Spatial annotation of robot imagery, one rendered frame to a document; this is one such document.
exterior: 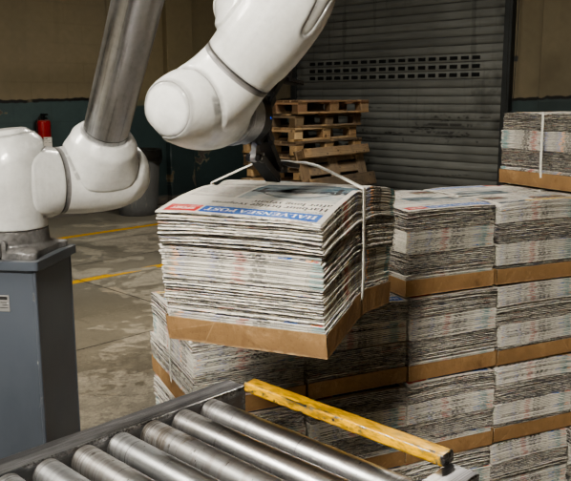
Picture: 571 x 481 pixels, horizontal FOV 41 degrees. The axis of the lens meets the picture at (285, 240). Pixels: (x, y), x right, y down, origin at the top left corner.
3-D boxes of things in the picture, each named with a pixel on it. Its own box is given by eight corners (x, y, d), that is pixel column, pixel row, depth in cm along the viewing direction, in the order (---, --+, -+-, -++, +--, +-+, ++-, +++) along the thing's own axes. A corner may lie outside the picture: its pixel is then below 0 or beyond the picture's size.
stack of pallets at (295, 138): (308, 203, 981) (308, 99, 957) (370, 210, 921) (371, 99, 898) (236, 216, 881) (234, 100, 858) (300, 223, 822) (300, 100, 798)
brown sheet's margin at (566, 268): (418, 259, 241) (418, 244, 241) (493, 251, 253) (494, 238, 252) (496, 284, 207) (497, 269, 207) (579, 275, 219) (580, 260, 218)
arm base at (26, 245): (-57, 262, 161) (-59, 236, 160) (-4, 242, 183) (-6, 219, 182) (25, 264, 159) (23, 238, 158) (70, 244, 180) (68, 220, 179)
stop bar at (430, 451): (256, 386, 145) (255, 377, 145) (454, 461, 115) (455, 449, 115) (243, 391, 143) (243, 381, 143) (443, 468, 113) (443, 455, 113)
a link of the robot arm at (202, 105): (224, 166, 110) (284, 98, 106) (167, 167, 96) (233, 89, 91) (177, 115, 112) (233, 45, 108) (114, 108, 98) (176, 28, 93)
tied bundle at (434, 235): (331, 270, 229) (331, 193, 224) (412, 261, 241) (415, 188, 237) (404, 300, 195) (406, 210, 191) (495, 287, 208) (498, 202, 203)
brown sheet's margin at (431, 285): (331, 268, 228) (331, 254, 228) (412, 259, 241) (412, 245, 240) (405, 298, 195) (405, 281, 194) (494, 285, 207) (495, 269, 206)
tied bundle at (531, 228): (417, 261, 242) (419, 187, 237) (493, 253, 253) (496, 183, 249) (495, 287, 207) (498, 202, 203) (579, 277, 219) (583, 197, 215)
